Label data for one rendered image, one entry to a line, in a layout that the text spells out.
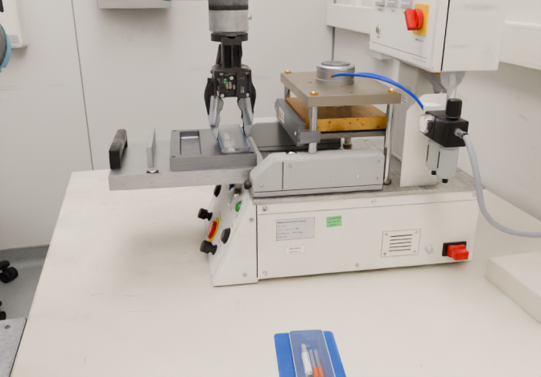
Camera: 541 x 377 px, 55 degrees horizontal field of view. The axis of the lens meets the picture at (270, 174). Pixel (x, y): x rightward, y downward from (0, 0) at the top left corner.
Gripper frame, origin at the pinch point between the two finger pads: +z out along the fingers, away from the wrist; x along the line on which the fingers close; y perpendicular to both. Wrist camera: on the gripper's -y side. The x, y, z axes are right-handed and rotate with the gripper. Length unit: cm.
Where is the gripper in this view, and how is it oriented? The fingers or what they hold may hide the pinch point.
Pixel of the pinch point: (231, 132)
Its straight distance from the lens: 108.3
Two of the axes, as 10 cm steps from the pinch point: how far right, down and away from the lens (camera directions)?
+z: 0.0, 9.4, 3.4
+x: 9.9, -0.6, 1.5
